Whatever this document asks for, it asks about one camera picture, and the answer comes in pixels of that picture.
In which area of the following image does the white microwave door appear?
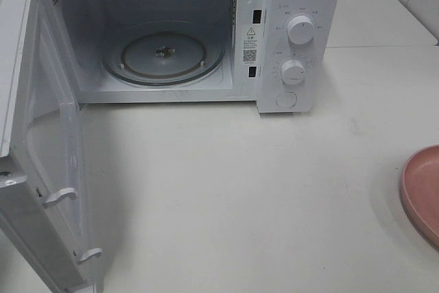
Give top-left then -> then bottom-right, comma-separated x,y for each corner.
1,0 -> 102,292

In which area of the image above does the white microwave oven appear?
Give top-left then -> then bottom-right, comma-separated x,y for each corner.
61,0 -> 337,113

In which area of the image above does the pink round plate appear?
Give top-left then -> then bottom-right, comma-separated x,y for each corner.
400,145 -> 438,248

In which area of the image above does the round door release button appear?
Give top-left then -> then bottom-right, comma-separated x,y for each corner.
276,92 -> 297,108

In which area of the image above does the white upper microwave knob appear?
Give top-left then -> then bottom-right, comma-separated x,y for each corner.
287,14 -> 316,45

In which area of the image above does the white timer knob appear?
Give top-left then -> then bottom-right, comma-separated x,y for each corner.
281,60 -> 306,85

